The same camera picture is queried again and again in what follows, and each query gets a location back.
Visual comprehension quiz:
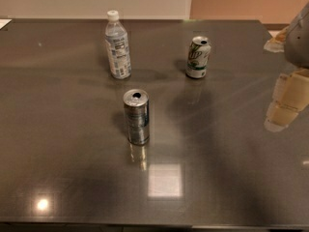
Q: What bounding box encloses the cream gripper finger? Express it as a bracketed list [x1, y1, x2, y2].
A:
[264, 27, 288, 53]
[264, 69, 309, 132]

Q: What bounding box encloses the clear blue-label plastic bottle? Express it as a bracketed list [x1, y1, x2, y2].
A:
[105, 11, 131, 79]

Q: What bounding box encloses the white green 7up can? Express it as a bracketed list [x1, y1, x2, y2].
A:
[185, 36, 211, 78]

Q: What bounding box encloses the slim silver drink can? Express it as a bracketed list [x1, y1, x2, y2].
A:
[123, 89, 150, 145]

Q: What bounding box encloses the white paper sheet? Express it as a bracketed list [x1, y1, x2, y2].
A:
[0, 19, 12, 30]

